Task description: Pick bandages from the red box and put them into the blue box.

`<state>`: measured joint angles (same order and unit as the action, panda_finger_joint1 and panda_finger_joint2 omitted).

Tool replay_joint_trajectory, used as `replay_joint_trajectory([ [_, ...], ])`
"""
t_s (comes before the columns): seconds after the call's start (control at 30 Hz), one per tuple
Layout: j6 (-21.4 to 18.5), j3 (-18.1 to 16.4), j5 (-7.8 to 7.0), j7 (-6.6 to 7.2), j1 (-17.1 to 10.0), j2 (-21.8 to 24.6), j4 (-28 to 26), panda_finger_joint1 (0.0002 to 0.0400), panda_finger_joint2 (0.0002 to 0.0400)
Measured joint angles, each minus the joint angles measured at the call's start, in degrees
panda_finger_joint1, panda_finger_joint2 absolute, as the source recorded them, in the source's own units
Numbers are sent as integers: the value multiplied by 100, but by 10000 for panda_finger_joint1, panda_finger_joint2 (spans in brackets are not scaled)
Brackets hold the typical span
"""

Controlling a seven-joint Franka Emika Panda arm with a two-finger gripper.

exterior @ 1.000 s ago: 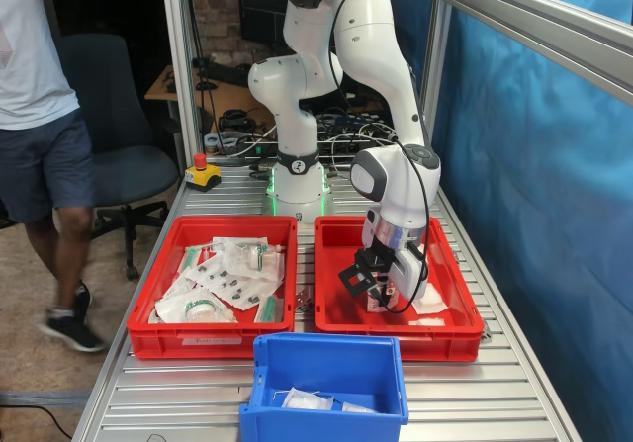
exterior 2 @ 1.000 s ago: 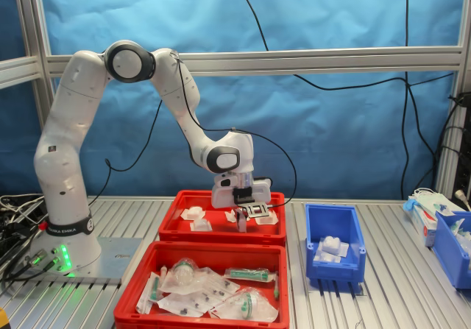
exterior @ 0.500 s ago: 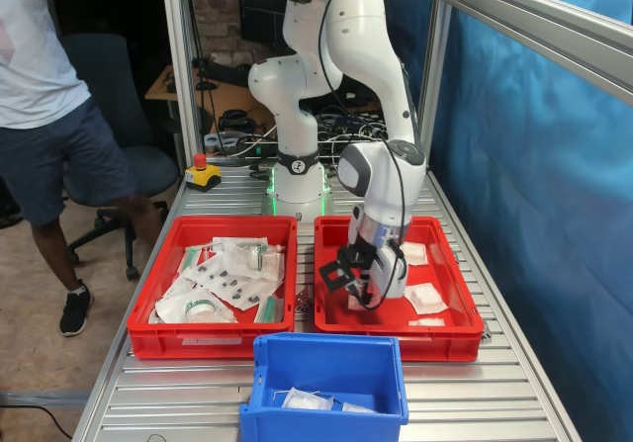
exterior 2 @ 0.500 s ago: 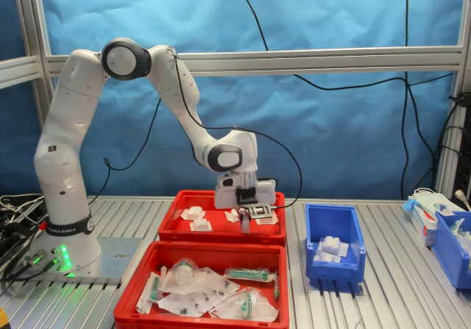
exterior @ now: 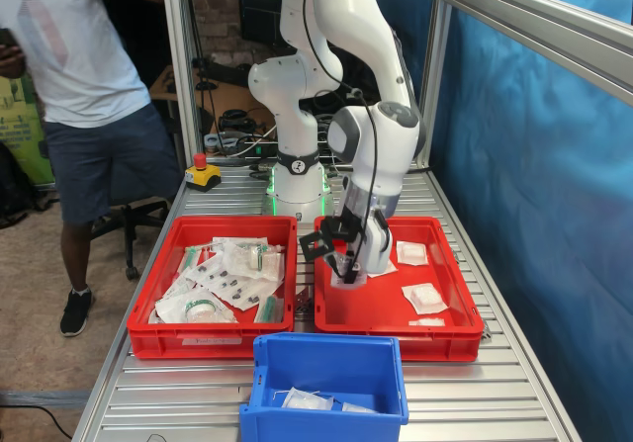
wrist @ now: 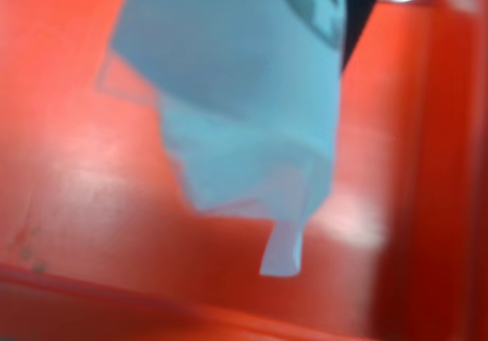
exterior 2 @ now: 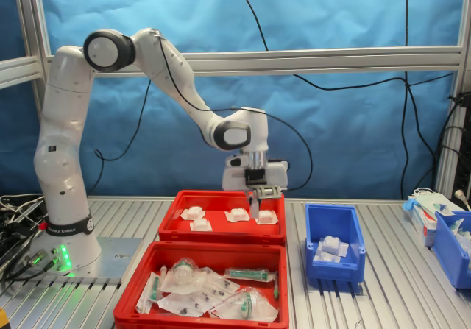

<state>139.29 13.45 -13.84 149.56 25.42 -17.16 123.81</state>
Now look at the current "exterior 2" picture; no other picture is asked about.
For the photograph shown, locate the blue backdrop sheet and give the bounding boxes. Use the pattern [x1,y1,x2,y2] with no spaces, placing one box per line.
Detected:
[0,0,471,201]

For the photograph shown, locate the white cable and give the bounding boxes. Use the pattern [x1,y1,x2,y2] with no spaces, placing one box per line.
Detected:
[0,196,43,216]

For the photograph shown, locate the black hanging curved cable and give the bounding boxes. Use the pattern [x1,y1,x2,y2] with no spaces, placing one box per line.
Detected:
[237,0,456,91]

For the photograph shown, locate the long aluminium frame beam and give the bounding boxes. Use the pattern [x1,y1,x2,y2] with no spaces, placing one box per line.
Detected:
[46,45,464,79]

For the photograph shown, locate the clear packet with green-ringed mask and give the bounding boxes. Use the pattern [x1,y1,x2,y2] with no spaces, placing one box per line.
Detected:
[209,286,279,322]
[160,257,207,293]

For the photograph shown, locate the blue open-front storage bin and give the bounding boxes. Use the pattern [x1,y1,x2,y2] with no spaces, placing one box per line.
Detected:
[304,202,367,283]
[431,210,471,290]

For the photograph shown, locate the white and red cardboard box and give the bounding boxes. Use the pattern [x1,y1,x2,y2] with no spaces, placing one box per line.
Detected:
[407,198,442,248]

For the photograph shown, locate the red crate with white label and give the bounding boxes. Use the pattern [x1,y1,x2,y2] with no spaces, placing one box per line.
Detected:
[113,240,290,329]

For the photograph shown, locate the stack of face masks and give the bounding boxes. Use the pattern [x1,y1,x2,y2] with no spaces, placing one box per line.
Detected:
[411,188,456,218]

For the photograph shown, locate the grey metal base plate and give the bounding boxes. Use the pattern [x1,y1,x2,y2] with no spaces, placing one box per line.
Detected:
[27,236,144,286]

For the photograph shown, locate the black camera cable along arm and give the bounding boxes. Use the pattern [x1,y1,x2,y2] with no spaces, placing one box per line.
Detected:
[94,30,314,192]

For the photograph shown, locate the red plastic crate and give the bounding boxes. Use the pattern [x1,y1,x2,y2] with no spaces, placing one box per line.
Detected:
[157,189,287,247]

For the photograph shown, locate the black cable with metal connector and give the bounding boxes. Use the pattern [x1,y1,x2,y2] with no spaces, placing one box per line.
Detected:
[0,250,49,282]
[3,257,62,282]

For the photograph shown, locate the clear packet with black parts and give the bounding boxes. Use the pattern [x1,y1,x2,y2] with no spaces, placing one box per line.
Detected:
[198,268,242,295]
[157,291,218,315]

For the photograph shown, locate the black equipment rack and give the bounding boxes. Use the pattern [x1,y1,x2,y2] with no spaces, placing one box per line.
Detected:
[454,92,471,205]

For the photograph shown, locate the white plug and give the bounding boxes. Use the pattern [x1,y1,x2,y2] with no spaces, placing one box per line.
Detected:
[454,188,471,211]

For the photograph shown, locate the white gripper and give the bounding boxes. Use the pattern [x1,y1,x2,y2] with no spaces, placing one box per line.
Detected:
[222,161,290,220]

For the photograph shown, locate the black hanging straight cable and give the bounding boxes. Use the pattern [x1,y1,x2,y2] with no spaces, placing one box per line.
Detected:
[399,0,437,199]

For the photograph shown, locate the white packets in bin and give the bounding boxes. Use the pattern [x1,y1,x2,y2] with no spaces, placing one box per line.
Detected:
[447,218,471,251]

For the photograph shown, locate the short aluminium frame beam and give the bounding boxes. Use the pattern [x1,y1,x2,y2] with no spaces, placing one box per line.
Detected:
[0,57,40,89]

